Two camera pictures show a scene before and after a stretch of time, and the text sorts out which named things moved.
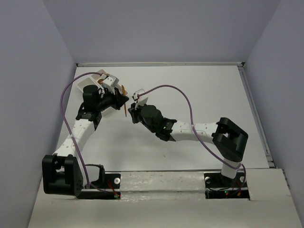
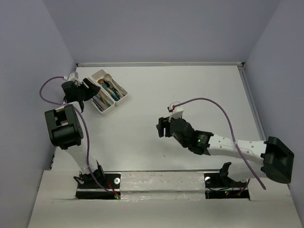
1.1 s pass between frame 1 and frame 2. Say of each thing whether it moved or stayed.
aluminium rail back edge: stayed
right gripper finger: moved
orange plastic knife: moved
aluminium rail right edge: stayed
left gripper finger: moved
